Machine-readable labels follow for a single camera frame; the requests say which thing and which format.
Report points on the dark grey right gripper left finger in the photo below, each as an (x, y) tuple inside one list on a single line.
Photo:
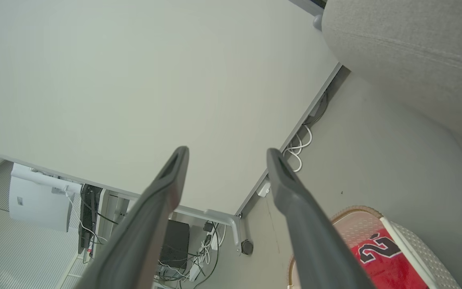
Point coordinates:
[(142, 224)]

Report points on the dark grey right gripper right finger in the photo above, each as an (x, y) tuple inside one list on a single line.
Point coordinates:
[(311, 237)]

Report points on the red basketball jersey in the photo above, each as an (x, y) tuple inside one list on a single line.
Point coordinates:
[(393, 271)]

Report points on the grey upholstered furniture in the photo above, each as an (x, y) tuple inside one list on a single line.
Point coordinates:
[(407, 40)]

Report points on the black computer box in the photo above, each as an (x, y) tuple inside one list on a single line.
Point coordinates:
[(175, 241)]

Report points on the beige perforated laundry basket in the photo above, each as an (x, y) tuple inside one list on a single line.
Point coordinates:
[(357, 222)]

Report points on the black flat monitor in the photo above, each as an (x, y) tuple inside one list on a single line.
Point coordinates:
[(88, 216)]

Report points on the black caster wheel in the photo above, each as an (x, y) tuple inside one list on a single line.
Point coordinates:
[(247, 247)]

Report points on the black power adapter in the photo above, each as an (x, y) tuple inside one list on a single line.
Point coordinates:
[(208, 226)]

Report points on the white power strip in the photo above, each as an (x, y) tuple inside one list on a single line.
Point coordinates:
[(194, 273)]

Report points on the grey metal partition foot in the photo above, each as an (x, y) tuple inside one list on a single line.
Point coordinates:
[(231, 220)]

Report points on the white box appliance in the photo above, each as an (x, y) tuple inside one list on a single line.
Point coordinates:
[(38, 200)]

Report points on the white partition panel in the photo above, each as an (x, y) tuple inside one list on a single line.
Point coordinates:
[(134, 80)]

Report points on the white wall socket block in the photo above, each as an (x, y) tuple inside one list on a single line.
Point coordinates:
[(263, 189)]

